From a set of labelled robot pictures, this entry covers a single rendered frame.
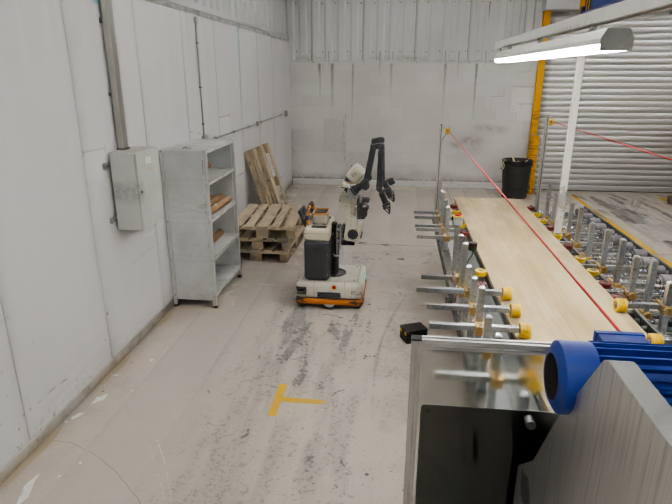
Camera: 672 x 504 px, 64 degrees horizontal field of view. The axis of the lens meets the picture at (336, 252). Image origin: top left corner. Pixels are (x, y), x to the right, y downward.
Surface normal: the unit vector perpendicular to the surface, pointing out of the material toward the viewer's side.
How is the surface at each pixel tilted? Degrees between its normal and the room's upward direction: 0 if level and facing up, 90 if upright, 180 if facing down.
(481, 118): 90
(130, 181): 90
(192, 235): 90
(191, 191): 90
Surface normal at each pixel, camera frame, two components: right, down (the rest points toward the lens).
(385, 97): -0.11, 0.31
